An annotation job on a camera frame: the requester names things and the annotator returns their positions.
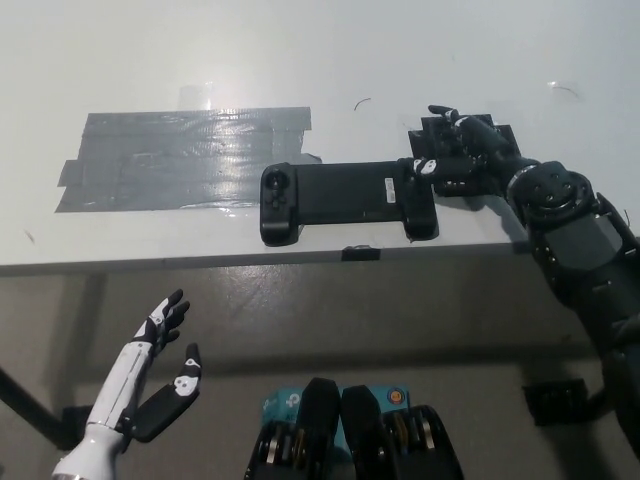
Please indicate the black game controller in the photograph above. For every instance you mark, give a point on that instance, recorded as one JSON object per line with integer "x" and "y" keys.
{"x": 340, "y": 192}

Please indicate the black table leg with foot plate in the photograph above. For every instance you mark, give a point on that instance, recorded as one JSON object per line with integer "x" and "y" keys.
{"x": 30, "y": 407}

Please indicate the black robot body with teal top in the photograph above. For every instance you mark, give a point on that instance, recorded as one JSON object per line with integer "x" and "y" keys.
{"x": 350, "y": 435}

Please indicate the square black tape patch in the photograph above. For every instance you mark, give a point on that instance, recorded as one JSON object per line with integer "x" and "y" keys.
{"x": 450, "y": 185}

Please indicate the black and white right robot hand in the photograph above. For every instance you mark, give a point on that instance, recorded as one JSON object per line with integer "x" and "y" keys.
{"x": 480, "y": 150}

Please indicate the large grey duct tape patch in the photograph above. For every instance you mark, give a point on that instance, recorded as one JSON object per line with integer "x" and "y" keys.
{"x": 175, "y": 165}

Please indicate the black table foot plate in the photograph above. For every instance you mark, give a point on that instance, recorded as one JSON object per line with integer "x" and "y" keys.
{"x": 555, "y": 402}

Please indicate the thin black curved strand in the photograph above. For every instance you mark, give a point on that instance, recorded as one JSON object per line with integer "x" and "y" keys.
{"x": 567, "y": 90}
{"x": 361, "y": 102}
{"x": 626, "y": 216}

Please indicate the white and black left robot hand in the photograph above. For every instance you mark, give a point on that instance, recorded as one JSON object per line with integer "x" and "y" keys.
{"x": 120, "y": 385}

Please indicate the small black tape piece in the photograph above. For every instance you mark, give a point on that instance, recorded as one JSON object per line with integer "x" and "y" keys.
{"x": 360, "y": 254}

